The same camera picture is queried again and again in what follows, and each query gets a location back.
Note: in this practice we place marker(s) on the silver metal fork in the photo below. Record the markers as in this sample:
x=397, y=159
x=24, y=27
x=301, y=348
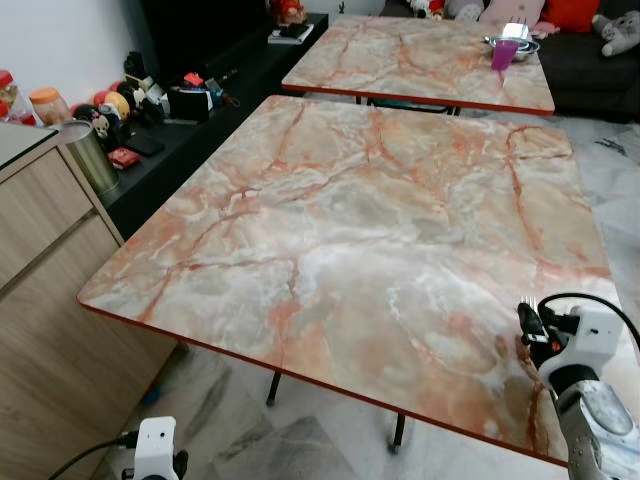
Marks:
x=527, y=302

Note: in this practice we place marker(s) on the black and white toy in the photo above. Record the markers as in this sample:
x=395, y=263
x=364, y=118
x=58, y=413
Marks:
x=153, y=95

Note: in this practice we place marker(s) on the small stack of books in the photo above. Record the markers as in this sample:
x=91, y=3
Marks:
x=292, y=33

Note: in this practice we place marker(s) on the red cushion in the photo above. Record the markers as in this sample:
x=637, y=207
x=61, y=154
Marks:
x=570, y=12

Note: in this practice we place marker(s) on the black low console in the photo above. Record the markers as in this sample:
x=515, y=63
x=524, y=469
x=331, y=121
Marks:
x=200, y=150

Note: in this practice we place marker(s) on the purple plastic cup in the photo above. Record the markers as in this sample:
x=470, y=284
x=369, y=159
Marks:
x=504, y=55

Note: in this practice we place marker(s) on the dark grey sofa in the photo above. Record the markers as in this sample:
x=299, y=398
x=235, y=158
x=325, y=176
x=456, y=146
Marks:
x=590, y=80

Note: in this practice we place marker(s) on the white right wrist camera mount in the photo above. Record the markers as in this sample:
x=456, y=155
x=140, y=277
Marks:
x=588, y=340

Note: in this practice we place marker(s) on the small blue object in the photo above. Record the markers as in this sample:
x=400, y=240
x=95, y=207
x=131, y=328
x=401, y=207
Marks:
x=152, y=395

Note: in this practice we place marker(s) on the shiny metal utensil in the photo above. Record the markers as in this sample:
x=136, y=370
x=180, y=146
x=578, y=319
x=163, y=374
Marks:
x=516, y=30

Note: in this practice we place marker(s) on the pink cushion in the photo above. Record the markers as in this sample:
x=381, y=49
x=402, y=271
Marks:
x=510, y=10

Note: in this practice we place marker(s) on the stainless steel bowl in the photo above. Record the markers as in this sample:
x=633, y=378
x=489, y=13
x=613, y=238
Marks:
x=530, y=45

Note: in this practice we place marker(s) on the black mouse plush toy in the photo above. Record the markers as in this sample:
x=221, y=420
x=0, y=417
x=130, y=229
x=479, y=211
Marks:
x=105, y=126

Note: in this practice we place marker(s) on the light wooden cabinet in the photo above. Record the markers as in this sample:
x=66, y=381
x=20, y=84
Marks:
x=50, y=300

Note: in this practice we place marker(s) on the black box with red top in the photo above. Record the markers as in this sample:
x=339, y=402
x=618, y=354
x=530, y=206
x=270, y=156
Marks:
x=190, y=102

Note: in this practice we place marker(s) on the jar with orange lid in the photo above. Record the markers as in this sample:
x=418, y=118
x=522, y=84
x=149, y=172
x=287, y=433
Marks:
x=50, y=105

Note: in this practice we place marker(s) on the flat black wallet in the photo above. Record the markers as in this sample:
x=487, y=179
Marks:
x=146, y=145

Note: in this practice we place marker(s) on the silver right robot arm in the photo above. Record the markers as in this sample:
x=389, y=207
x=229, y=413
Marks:
x=600, y=425

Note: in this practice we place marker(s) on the stainless steel tumbler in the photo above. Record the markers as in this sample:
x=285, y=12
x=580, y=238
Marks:
x=90, y=160

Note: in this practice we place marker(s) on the black television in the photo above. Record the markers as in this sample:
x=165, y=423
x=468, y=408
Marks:
x=200, y=35

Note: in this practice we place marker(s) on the white and red plush toy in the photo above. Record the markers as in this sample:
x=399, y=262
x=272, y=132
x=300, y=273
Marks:
x=428, y=7

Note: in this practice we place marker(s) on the black table underframe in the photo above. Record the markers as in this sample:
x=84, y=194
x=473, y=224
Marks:
x=410, y=104

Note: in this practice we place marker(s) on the grey eared plush toy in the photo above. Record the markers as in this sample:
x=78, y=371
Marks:
x=620, y=32

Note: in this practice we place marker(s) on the small red box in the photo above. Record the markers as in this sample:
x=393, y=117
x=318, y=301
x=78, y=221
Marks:
x=124, y=157

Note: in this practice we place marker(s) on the yellow round toy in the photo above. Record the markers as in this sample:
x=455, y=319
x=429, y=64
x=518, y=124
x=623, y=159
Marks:
x=116, y=102

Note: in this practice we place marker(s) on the grey round plush toy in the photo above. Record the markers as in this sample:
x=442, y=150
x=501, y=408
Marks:
x=464, y=8

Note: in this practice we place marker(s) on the red figurine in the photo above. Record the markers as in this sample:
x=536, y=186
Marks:
x=288, y=10

